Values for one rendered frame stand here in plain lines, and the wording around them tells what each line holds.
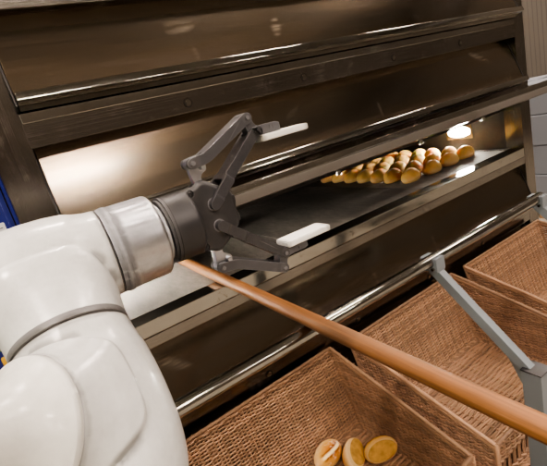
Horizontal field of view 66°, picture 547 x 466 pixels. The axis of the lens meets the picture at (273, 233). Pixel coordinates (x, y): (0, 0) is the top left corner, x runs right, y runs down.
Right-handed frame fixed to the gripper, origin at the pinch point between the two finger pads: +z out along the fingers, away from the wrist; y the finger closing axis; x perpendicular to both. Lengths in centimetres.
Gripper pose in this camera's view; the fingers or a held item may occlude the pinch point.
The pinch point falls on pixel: (306, 179)
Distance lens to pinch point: 56.3
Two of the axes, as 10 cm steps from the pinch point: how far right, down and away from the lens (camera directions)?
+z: 8.2, -3.4, 4.6
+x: 5.2, 1.0, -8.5
